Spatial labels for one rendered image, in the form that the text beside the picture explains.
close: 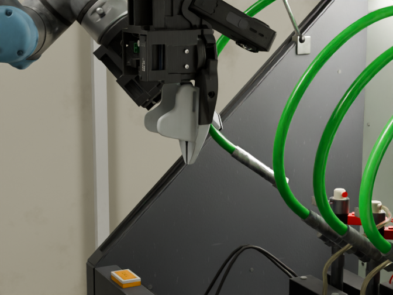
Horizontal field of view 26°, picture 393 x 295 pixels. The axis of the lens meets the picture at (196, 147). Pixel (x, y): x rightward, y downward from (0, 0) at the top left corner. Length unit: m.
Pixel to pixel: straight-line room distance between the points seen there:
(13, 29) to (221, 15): 0.33
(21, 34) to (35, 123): 1.70
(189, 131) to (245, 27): 0.13
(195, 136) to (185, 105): 0.04
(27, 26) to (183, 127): 0.32
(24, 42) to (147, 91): 0.20
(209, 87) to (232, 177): 0.60
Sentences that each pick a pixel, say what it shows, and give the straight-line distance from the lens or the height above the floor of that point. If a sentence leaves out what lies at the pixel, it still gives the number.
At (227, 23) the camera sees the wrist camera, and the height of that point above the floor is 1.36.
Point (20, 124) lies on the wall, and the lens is 2.83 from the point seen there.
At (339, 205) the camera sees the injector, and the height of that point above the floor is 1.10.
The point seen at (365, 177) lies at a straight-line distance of 0.93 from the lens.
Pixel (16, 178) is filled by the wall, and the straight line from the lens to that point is 2.87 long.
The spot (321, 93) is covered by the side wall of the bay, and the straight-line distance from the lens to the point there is 1.56.
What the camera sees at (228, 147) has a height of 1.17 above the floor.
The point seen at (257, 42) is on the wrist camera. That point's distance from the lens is 0.95.
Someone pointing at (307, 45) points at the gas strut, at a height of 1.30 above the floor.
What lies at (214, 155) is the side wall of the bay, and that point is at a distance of 1.46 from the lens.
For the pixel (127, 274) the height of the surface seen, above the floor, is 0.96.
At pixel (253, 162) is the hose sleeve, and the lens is 1.26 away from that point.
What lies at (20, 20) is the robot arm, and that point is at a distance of 1.15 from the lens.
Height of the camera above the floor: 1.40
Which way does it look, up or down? 11 degrees down
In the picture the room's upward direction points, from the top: straight up
